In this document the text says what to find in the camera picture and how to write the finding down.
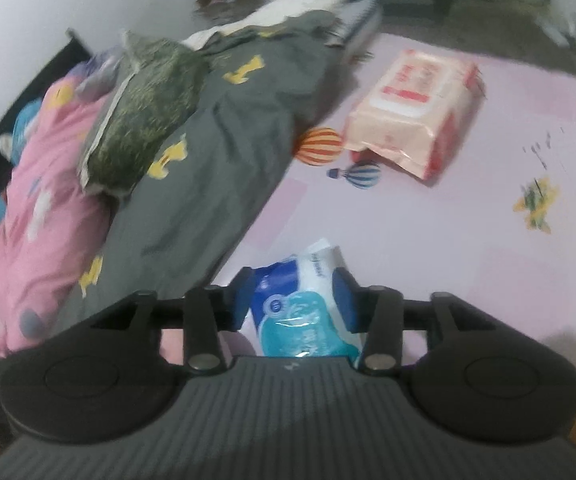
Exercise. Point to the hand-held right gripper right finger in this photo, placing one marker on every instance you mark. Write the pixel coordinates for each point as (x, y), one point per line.
(344, 300)

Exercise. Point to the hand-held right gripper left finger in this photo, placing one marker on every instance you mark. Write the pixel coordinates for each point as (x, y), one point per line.
(240, 300)

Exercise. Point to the blue white tissue pack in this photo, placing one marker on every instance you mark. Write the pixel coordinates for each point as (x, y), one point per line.
(298, 320)

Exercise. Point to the pink printed mat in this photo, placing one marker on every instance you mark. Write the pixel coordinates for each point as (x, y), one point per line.
(417, 240)

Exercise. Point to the grey duvet yellow print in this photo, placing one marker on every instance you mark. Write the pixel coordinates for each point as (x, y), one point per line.
(208, 160)

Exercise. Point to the pink wet wipes pack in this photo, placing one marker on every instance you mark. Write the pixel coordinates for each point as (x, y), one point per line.
(407, 105)

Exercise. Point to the pink printed blanket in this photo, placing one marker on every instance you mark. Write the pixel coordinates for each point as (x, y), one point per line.
(43, 220)

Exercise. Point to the green patterned pillow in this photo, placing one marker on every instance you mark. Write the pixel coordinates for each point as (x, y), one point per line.
(143, 110)

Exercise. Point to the striped pillow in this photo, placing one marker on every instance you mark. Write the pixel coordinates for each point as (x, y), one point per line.
(360, 20)

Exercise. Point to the white cloth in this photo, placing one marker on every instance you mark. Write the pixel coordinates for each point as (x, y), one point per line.
(288, 7)

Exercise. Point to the black bed headboard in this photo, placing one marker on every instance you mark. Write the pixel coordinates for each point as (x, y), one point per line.
(63, 55)

